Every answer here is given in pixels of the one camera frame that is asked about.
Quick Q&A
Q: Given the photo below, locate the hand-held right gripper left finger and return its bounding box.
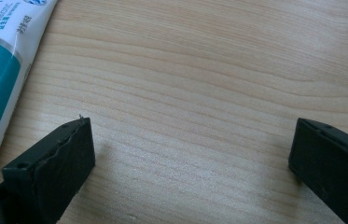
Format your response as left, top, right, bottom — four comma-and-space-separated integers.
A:
0, 116, 96, 224

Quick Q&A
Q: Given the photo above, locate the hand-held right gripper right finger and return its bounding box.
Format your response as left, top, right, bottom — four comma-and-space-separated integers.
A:
287, 117, 348, 224

